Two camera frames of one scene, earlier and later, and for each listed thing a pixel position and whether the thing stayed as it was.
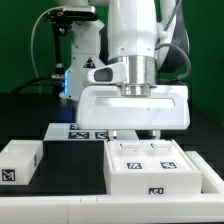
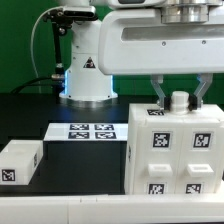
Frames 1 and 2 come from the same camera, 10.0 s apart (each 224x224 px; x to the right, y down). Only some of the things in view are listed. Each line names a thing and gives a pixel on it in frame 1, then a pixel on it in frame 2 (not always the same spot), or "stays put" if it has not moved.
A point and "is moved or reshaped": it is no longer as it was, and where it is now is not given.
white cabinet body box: (149, 167) is moved or reshaped
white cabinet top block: (19, 161) stays put
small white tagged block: (128, 156) to (157, 160)
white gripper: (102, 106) to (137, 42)
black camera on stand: (62, 20) stays put
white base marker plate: (69, 132) stays put
